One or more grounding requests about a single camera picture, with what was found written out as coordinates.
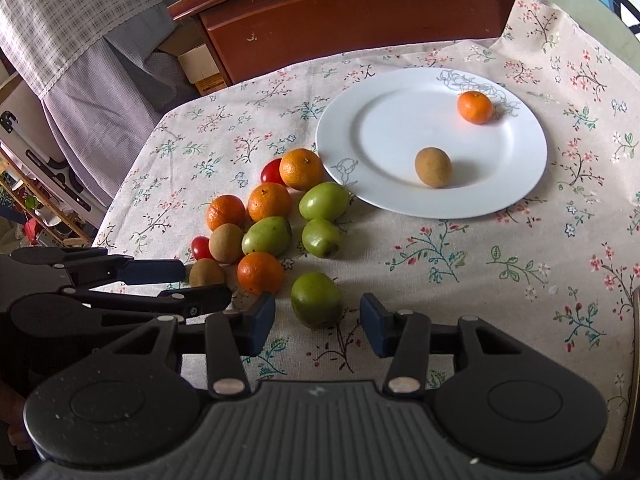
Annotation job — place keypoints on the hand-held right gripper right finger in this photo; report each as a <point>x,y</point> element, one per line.
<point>372,327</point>

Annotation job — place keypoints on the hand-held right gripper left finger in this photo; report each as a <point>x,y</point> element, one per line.
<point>260,326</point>

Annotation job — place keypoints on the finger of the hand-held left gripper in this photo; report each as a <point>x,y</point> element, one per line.
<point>150,271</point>
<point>200,300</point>

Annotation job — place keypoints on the brown kiwi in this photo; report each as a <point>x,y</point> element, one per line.
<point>433,167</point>
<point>206,272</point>
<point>226,242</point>

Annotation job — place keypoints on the green jujube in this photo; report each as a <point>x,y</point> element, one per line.
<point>324,201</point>
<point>316,300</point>
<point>266,236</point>
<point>321,237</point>

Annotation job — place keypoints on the white plate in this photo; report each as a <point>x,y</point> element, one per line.
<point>390,125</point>

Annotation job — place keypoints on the red cherry tomato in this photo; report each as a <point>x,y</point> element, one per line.
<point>271,172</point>
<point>201,247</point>

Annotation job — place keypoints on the floral tablecloth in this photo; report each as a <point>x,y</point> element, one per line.
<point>450,280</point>

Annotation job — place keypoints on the wooden rack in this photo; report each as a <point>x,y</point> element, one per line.
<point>45,215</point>

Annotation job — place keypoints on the grey draped cloth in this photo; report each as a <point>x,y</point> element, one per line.
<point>105,120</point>

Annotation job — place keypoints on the cardboard box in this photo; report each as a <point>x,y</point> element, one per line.
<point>200,62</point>

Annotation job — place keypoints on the small mandarin orange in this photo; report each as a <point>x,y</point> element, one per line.
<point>475,107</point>

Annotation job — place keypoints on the checked cloth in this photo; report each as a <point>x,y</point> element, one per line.
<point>65,10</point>

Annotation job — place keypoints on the brown wooden cabinet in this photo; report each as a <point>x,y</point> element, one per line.
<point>350,15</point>

